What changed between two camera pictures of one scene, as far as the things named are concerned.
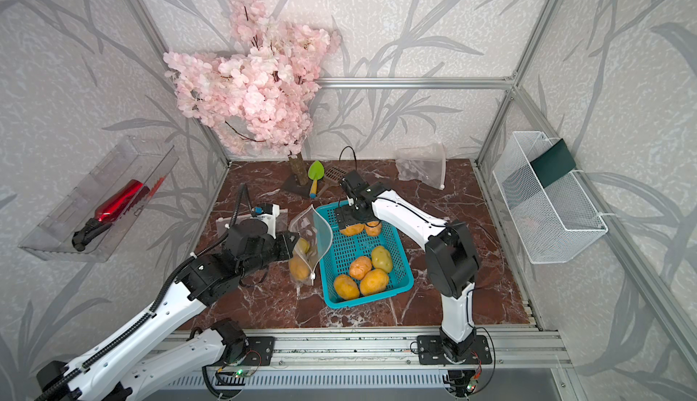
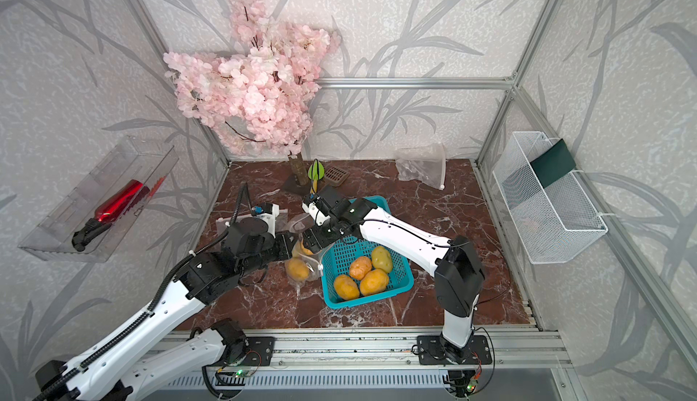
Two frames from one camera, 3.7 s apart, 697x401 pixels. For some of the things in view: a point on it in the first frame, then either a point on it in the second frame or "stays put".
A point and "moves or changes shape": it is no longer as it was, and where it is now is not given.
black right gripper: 346,218 → 312,239
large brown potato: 374,282 stays put
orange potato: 299,269 stays put
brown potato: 353,229 moves or changes shape
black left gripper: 287,249 stays put
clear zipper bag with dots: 222,224 stays put
